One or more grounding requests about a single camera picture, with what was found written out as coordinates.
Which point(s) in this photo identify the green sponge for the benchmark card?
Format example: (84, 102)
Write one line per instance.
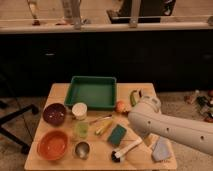
(117, 135)

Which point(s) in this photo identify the white dish brush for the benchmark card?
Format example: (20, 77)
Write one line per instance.
(117, 154)

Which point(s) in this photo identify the wooden table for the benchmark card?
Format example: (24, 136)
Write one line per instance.
(99, 159)

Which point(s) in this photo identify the black office chair base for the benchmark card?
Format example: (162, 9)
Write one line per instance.
(12, 124)

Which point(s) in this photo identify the orange bowl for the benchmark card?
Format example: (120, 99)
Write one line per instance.
(53, 145)

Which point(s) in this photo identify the grey folded cloth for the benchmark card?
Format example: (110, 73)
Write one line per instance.
(160, 150)

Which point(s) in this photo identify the green plastic tray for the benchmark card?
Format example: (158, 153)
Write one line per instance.
(98, 93)

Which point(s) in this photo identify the metal spoon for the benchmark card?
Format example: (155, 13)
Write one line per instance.
(99, 119)

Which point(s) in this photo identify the white paper cup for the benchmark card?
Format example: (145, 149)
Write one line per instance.
(79, 110)

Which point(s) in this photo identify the small metal cup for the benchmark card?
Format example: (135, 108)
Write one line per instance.
(82, 150)

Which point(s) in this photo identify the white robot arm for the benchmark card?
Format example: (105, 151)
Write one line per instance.
(145, 117)

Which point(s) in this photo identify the yellow toy corn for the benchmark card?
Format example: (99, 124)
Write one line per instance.
(103, 128)

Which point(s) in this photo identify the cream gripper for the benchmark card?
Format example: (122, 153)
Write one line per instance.
(148, 137)

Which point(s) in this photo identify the orange toy fruit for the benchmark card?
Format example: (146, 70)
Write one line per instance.
(120, 107)

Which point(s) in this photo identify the green translucent cup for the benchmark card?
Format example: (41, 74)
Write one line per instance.
(81, 129)

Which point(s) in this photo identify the green toy cucumber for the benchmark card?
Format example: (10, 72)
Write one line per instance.
(133, 101)

